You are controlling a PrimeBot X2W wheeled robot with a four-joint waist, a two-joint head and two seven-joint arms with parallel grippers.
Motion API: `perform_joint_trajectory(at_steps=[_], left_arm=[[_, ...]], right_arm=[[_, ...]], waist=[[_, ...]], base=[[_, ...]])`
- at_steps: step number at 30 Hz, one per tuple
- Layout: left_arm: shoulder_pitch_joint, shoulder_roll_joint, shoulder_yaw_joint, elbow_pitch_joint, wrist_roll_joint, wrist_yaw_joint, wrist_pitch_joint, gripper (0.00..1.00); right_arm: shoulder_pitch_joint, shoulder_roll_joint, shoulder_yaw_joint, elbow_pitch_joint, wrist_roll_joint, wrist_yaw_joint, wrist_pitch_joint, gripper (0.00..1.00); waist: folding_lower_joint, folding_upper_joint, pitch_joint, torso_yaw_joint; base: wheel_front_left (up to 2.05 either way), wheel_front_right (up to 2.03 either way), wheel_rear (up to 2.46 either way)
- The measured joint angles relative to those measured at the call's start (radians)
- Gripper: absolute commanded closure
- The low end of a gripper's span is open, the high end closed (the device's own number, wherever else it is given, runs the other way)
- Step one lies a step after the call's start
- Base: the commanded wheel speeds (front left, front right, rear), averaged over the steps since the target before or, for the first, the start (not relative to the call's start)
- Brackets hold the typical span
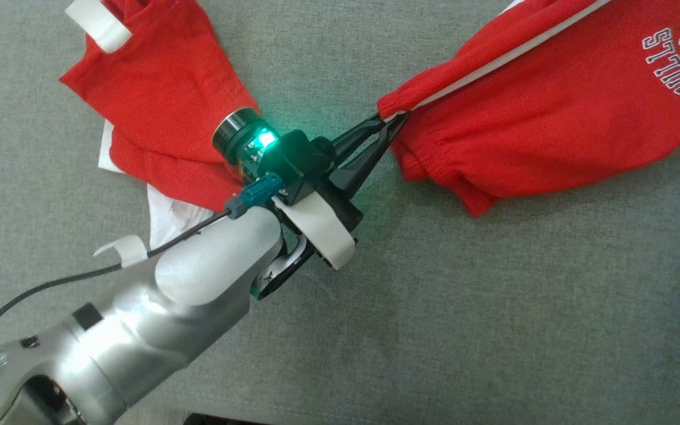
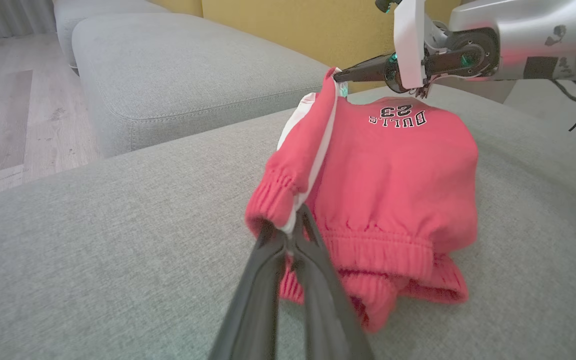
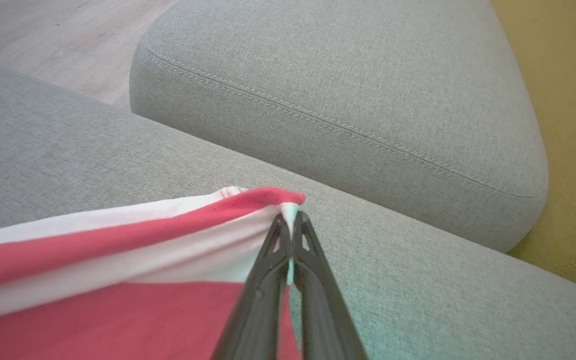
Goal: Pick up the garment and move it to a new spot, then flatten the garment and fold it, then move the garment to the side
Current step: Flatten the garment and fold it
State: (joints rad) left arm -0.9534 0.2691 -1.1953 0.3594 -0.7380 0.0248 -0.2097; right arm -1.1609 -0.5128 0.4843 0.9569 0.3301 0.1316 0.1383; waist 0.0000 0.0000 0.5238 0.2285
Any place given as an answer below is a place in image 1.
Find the red and white jersey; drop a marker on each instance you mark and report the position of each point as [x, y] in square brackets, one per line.
[169, 100]

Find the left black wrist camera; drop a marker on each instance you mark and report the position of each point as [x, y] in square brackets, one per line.
[298, 159]

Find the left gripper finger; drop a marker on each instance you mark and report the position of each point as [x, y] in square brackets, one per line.
[355, 136]
[363, 162]

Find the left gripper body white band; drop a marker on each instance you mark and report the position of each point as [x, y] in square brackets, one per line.
[325, 227]

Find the large grey sofa seat cushion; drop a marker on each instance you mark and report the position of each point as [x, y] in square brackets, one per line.
[464, 307]

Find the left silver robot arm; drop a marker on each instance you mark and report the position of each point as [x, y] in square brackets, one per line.
[139, 319]

